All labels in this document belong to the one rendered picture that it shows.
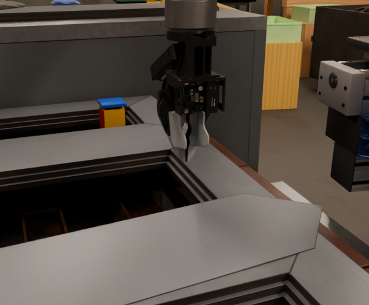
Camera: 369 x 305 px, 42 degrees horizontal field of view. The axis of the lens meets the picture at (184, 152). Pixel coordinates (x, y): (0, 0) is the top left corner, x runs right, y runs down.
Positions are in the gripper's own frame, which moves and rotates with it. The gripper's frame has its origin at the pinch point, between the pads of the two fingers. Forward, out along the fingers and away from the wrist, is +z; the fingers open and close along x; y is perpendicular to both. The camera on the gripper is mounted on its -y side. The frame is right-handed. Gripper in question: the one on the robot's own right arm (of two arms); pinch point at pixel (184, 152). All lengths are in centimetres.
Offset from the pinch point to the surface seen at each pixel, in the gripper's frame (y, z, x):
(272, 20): -334, 16, 222
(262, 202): 10.3, 5.9, 9.2
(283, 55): -278, 39, 201
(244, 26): -62, -12, 44
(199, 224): 12.8, 6.2, -2.7
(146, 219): 8.8, 6.3, -9.3
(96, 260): 16.3, 6.4, -18.4
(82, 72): -63, -1, -5
